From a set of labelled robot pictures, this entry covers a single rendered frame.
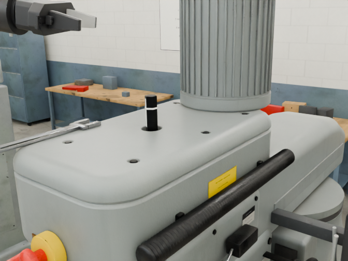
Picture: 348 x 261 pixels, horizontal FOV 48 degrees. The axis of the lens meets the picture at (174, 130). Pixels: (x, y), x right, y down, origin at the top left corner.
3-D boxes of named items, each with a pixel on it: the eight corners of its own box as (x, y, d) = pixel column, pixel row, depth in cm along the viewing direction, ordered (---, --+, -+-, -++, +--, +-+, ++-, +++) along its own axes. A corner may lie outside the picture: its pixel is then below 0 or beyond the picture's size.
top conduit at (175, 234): (155, 275, 49) (154, 251, 48) (130, 263, 52) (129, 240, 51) (294, 165, 83) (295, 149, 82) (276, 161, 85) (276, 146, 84)
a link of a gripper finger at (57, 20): (81, 34, 70) (50, 28, 72) (82, 15, 69) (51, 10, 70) (76, 35, 69) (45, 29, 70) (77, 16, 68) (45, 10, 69)
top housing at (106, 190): (119, 304, 50) (111, 190, 46) (8, 237, 66) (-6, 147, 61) (275, 181, 86) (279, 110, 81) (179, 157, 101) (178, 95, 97)
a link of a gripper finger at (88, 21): (95, 14, 74) (65, 9, 75) (94, 31, 75) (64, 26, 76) (99, 13, 75) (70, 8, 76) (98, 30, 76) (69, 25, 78)
